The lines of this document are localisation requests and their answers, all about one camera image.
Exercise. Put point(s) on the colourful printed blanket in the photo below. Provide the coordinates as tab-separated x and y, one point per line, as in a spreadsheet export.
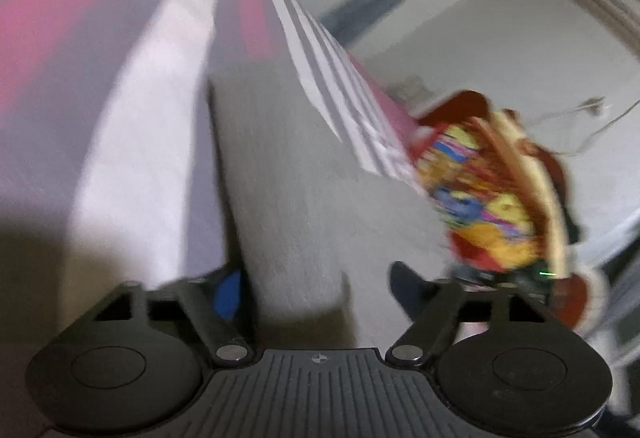
480	198

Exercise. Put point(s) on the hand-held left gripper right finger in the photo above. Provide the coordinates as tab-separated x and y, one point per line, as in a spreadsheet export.
407	288

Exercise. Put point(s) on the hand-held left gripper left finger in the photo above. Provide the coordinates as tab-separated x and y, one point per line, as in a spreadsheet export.
227	295

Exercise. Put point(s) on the white wall socket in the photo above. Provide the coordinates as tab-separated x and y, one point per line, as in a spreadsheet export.
412	85

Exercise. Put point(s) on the striped bed sheet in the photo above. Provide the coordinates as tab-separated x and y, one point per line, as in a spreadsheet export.
125	93

